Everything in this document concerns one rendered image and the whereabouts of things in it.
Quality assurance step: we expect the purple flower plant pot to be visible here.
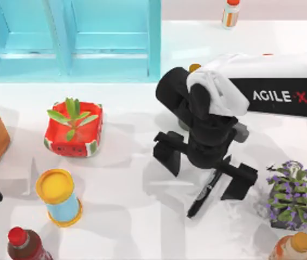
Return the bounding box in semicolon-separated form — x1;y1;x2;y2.
266;160;307;231

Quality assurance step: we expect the red watermelon plant pot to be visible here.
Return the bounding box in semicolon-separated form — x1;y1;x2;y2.
43;97;104;158

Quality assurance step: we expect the yellow and blue can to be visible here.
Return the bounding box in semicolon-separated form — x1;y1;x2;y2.
35;168;84;228

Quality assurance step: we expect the dark bottle with red cap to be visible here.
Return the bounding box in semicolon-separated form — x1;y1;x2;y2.
7;226;54;260

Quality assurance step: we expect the light blue rack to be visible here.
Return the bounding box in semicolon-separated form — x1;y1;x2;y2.
0;0;162;83

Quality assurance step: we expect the pale grey rounded box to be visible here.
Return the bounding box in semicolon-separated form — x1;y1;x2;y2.
233;121;250;144

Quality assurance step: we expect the black marker pen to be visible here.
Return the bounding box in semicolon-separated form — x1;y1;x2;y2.
187;167;222;219

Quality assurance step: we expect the white bottle with orange cap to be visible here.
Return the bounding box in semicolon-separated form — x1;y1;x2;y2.
221;0;241;30

